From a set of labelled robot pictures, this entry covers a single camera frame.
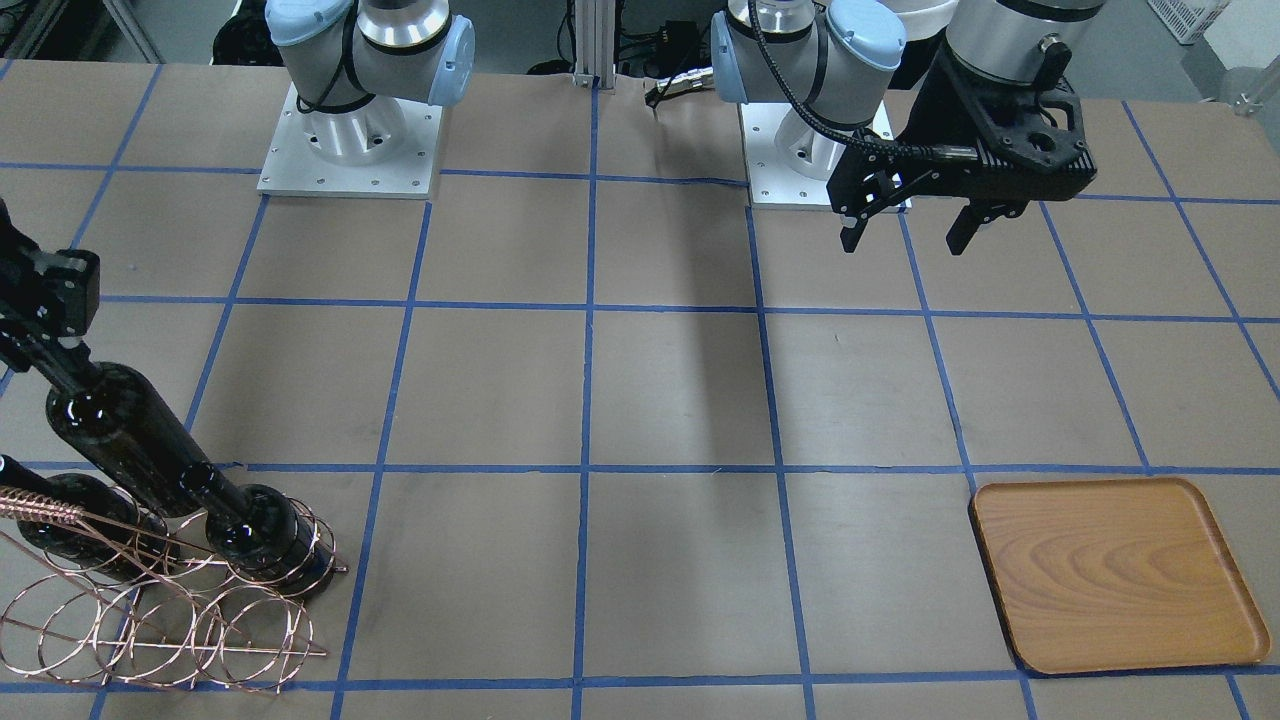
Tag black gripper near tray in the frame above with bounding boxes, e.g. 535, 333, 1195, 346
827, 45, 1098, 255

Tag black gripper near basket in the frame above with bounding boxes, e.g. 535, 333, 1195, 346
1, 202, 101, 375

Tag dark wine bottle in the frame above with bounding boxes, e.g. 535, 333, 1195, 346
29, 340, 209, 518
1, 455, 179, 583
179, 462, 334, 601

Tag robot arm near tray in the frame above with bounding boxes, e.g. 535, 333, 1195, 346
265, 1, 1102, 255

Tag wooden tray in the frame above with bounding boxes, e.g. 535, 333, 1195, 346
970, 477, 1274, 676

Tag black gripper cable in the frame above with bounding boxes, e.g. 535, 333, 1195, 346
745, 0, 951, 167

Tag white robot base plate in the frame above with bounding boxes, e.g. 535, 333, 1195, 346
739, 102, 844, 211

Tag second white robot base plate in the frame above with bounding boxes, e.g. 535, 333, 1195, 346
257, 87, 445, 201

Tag copper wire bottle basket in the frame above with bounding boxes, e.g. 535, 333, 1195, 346
3, 488, 329, 693

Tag aluminium frame post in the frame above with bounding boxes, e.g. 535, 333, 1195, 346
571, 0, 620, 92

